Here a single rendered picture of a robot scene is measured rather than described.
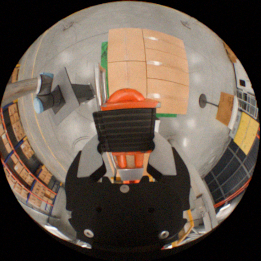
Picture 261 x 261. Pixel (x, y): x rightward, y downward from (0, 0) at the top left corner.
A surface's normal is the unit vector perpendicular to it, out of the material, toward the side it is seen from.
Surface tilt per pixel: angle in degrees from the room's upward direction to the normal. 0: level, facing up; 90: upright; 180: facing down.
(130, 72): 0
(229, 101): 90
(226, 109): 90
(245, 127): 90
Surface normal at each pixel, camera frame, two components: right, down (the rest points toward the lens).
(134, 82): 0.04, 0.48
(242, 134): -1.00, 0.04
